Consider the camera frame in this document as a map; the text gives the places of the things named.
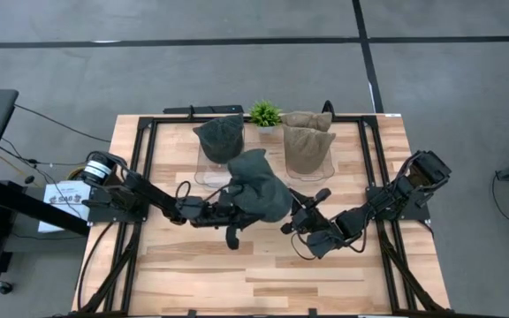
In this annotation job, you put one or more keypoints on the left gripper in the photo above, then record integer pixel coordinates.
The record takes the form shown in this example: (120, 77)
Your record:
(214, 214)

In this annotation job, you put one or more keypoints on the black clamp bracket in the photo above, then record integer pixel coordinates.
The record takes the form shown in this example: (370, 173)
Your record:
(328, 107)

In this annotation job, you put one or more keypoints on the white printed paper sheet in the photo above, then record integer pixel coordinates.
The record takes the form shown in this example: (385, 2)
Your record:
(60, 212)

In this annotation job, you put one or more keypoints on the black power strip bar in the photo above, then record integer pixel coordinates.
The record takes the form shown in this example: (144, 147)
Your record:
(210, 109)

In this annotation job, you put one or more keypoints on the black caster wheel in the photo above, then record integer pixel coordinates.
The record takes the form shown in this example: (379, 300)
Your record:
(3, 288)

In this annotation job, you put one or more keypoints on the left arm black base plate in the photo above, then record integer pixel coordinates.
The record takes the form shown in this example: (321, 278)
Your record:
(104, 214)

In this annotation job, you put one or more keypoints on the khaki baseball cap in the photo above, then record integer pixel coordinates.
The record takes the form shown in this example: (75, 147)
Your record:
(307, 150)
(307, 120)

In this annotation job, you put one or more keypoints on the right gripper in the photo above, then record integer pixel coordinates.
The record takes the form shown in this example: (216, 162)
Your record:
(309, 218)

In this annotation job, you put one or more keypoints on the clear plastic bin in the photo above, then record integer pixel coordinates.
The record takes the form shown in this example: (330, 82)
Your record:
(210, 176)
(325, 174)

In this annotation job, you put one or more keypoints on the black desk stand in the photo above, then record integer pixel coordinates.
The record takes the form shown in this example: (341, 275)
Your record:
(25, 207)

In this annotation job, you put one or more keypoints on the black aluminium table frame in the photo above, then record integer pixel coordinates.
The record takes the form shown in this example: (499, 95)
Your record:
(175, 119)

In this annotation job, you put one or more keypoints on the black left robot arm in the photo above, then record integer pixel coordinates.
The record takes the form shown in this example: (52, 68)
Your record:
(148, 194)

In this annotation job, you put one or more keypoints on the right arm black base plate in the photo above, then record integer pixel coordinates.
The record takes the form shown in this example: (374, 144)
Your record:
(418, 214)

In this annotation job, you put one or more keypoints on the dark olive baseball cap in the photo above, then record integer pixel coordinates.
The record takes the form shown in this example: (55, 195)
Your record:
(221, 139)

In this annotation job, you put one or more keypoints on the green plant in white pot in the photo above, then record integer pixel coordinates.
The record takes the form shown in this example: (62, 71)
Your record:
(264, 114)

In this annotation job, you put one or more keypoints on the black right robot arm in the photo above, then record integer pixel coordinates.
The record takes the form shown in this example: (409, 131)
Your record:
(396, 194)

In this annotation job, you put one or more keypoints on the grey-green baseball cap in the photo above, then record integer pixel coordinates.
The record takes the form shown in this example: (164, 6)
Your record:
(259, 190)

